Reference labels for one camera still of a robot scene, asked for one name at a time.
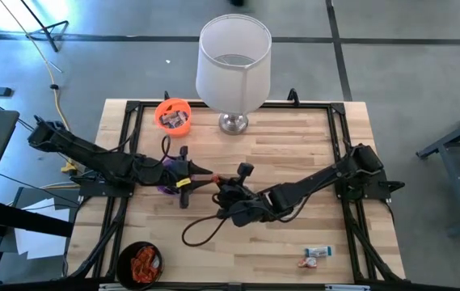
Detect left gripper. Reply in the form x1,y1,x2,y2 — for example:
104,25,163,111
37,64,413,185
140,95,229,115
164,145,219,210

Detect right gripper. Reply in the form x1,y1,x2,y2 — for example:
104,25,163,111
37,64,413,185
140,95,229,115
214,174,266,228

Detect purple plastic bucket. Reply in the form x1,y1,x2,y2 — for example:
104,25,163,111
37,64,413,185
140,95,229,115
155,158,184,196

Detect orange candy pack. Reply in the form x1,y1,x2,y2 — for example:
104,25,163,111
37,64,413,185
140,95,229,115
136,245,157,266
130,256,146,282
139,266,156,284

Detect black plastic bucket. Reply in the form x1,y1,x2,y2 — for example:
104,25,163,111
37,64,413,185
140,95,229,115
116,241,165,290

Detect orange pumpkin bucket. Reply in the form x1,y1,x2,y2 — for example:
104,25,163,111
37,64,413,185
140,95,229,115
154,97,193,139

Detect white shade silver table lamp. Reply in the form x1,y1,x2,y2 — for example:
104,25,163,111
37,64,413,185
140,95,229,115
195,14,273,137

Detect white paper sheets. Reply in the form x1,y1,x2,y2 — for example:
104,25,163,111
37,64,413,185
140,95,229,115
13,196,73,260

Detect black crossbar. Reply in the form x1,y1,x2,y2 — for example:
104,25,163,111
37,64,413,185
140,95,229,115
0,197,75,239

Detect black metal stand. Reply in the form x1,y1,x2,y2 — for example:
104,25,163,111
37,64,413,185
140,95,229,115
19,0,70,53

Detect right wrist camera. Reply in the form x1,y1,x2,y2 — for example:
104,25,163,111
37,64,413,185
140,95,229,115
236,162,255,183

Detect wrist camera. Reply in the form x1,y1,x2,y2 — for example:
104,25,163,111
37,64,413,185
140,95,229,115
167,160,186,181
236,162,255,183

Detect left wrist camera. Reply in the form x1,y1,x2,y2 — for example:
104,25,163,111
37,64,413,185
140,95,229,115
167,160,186,181

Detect black aluminium table frame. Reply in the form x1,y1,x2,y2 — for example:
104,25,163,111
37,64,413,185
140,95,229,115
65,87,407,286

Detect yellow floor cable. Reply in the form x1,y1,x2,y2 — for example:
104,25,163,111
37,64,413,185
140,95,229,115
0,0,73,165

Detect thin black cable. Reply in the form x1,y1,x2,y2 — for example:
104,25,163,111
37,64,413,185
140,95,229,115
0,91,63,145

